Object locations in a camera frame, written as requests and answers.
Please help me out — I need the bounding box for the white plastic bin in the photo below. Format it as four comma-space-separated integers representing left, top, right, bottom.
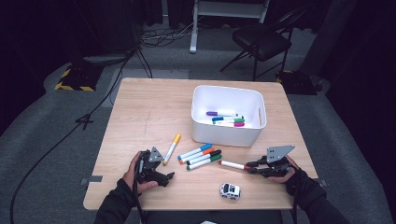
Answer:
191, 84, 268, 147

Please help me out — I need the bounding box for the dark green marker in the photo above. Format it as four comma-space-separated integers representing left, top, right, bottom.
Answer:
186, 154, 223, 172

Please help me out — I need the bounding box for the white metal stand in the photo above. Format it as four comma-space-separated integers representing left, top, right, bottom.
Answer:
189, 0, 271, 54

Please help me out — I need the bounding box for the black marker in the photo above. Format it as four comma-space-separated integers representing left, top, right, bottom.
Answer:
186, 149, 222, 166

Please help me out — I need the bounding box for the light blue marker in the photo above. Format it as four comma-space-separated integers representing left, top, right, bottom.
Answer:
177, 143, 214, 161

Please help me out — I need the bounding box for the person's left hand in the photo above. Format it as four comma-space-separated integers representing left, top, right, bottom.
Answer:
121, 151, 159, 194

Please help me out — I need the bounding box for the yellow striped black base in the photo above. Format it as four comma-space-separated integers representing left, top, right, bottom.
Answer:
54, 63, 104, 92

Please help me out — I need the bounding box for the hand-held gripper cable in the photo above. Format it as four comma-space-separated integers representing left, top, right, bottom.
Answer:
290, 169, 303, 224
132, 158, 148, 224

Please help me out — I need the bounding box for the orange marker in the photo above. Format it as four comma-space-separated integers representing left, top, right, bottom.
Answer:
178, 147, 216, 165

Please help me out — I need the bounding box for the bright green marker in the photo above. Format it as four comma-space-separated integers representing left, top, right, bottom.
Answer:
214, 117, 246, 125

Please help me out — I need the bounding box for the bundle of floor cables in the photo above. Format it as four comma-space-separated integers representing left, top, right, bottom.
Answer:
138, 18, 200, 49

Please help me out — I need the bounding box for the grey curtain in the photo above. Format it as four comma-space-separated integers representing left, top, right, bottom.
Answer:
300, 0, 358, 76

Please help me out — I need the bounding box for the left hand-held gripper cable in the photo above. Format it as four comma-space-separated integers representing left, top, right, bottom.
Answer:
132, 158, 148, 224

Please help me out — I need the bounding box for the white toy car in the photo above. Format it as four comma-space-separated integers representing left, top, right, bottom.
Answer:
219, 182, 242, 201

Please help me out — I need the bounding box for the right hand-held gripper cable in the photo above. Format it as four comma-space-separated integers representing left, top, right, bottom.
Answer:
290, 169, 303, 224

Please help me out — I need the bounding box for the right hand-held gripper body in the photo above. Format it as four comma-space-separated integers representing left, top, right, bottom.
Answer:
262, 145, 296, 178

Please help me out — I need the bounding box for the grey tape piece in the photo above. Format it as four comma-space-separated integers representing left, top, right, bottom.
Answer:
79, 175, 104, 187

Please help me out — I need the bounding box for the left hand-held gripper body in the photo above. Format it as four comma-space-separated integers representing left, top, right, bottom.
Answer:
134, 147, 167, 187

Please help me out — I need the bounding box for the purple marker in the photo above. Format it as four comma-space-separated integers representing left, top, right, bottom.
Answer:
205, 110, 239, 119

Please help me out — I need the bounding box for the red marker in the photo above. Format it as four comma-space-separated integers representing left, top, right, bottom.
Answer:
218, 160, 252, 171

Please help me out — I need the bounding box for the long black floor cable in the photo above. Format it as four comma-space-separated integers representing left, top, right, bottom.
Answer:
8, 46, 138, 224

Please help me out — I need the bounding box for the magenta marker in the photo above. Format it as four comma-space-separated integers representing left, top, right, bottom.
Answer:
218, 121, 247, 128

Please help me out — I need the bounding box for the grey stand base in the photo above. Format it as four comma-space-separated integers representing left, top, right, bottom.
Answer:
82, 54, 129, 65

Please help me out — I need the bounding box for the short black floor cable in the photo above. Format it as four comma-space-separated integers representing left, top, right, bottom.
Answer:
134, 46, 154, 79

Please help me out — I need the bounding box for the black folding chair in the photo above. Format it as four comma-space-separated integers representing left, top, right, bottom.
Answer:
219, 7, 309, 82

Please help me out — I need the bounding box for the yellow marker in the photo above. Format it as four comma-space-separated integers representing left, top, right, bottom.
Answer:
162, 133, 182, 166

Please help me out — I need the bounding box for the person's right hand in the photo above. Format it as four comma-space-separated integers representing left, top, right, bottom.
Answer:
266, 155, 302, 185

